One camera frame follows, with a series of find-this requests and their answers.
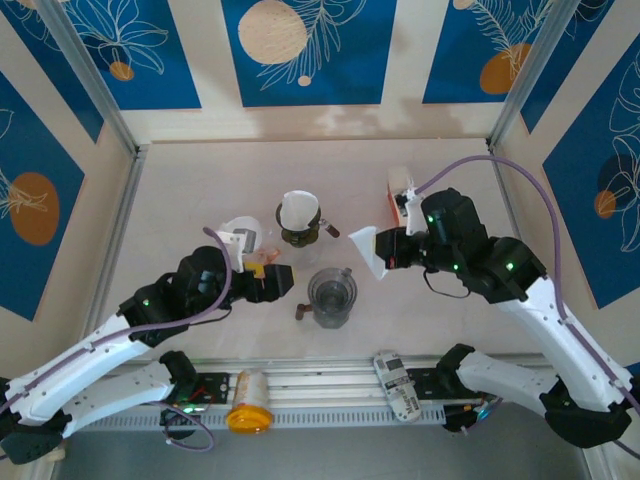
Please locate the aluminium table side rail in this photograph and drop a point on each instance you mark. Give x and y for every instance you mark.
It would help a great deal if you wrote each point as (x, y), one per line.
(131, 185)
(496, 155)

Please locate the jar with orange lid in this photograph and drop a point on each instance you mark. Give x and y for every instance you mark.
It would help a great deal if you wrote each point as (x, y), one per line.
(250, 395)

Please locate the white orange filter bag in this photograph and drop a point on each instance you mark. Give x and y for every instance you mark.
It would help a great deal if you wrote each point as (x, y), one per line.
(400, 177)

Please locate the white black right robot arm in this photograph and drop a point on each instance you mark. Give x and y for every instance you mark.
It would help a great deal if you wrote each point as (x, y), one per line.
(550, 325)

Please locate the aluminium frame leg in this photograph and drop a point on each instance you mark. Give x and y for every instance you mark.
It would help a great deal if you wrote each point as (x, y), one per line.
(42, 472)
(595, 462)

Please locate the aluminium frame post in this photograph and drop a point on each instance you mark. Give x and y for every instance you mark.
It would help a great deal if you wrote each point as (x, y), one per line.
(90, 75)
(530, 65)

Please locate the olive green plastic dripper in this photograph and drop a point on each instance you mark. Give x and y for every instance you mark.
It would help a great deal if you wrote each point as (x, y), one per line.
(295, 239)

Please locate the black controller board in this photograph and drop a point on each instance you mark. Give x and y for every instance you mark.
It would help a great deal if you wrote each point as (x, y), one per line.
(455, 417)
(175, 415)

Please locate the orange transparent pitcher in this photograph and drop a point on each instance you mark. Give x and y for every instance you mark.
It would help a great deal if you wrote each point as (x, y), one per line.
(265, 256)

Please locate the smoky grey plastic dripper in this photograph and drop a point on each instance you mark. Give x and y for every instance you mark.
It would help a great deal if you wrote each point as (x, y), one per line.
(332, 292)

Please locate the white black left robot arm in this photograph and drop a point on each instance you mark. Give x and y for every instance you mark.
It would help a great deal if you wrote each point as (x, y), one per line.
(90, 365)

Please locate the horizontal aluminium frame beam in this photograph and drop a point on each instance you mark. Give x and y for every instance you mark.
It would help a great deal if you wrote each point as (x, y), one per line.
(310, 372)

